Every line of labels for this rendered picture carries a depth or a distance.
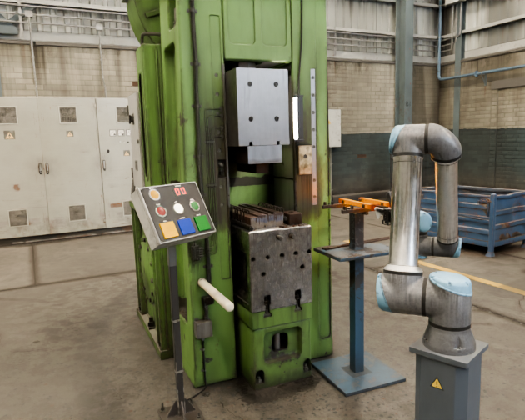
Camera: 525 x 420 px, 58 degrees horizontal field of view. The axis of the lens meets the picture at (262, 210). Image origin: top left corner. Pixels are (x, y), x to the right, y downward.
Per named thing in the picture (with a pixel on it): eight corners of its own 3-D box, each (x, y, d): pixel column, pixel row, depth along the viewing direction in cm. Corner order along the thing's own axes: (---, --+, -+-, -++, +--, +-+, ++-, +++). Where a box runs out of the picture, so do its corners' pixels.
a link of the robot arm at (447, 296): (471, 330, 169) (472, 282, 166) (421, 323, 176) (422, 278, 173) (472, 315, 182) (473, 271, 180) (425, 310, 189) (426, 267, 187)
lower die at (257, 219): (283, 226, 264) (282, 211, 262) (250, 229, 256) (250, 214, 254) (253, 216, 302) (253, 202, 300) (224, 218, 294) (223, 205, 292)
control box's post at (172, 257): (186, 416, 243) (173, 208, 227) (178, 418, 241) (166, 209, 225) (184, 412, 246) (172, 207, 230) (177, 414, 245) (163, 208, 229)
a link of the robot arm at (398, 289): (420, 319, 174) (429, 118, 177) (372, 313, 182) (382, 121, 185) (424, 313, 188) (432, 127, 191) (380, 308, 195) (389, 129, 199)
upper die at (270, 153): (282, 162, 258) (281, 144, 257) (247, 164, 250) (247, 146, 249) (252, 160, 296) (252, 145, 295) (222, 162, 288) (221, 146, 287)
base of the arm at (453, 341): (483, 342, 180) (484, 318, 179) (464, 361, 167) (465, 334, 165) (435, 330, 193) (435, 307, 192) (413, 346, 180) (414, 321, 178)
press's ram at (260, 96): (303, 143, 262) (302, 69, 256) (238, 146, 247) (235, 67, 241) (271, 144, 300) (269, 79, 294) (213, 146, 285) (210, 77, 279)
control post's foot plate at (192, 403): (207, 421, 238) (206, 404, 237) (163, 432, 229) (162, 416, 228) (195, 400, 258) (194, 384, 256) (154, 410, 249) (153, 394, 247)
